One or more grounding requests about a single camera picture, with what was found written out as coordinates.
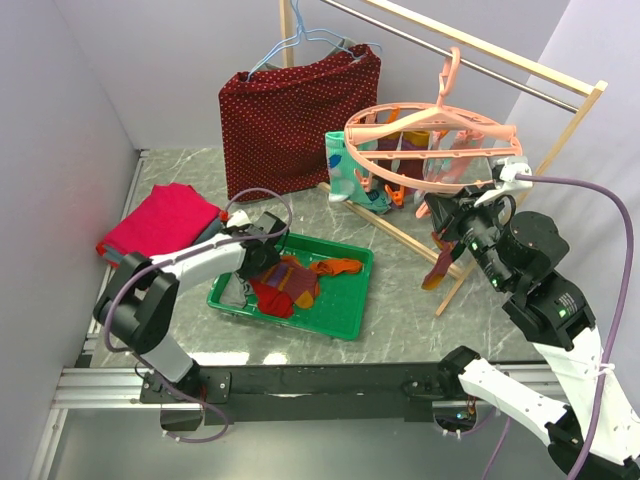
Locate pink round clip hanger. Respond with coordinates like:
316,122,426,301
344,47,523,208

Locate folded pink cloth stack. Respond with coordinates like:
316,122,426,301
96,183,220,266

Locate teal patterned hanging sock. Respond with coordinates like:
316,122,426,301
325,131,359,202

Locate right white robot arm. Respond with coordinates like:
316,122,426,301
424,187,639,479

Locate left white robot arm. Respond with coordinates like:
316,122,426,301
93,211,289,402

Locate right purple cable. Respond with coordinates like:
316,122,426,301
479,173,629,480

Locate maroon yellow striped sock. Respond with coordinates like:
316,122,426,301
421,232,457,291

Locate grey white sock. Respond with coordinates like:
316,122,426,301
220,274,254,309

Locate maroon purple hanging sock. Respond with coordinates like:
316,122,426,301
377,130,431,189

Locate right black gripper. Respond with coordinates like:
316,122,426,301
421,179,509,287

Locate blue wire hanger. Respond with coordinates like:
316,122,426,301
248,1,358,79

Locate red sock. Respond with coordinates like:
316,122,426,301
249,279,294,319

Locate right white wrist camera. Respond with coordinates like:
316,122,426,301
474,156,533,207

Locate aluminium frame rail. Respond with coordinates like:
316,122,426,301
27,147,218,479

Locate black base crossbar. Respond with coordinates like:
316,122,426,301
139,362,475,431

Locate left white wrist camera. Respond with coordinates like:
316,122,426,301
220,209,252,236

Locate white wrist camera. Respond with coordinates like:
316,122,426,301
220,209,252,236
474,156,533,207

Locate orange sock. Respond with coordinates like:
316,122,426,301
309,258,363,277

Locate metal hanging rod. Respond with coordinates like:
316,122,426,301
322,0,578,114

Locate wooden clothes rack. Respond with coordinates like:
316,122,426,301
278,0,609,318

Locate green plastic tray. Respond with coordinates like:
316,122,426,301
207,233,374,340

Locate dark red dotted garment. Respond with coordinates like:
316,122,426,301
218,44,381,202

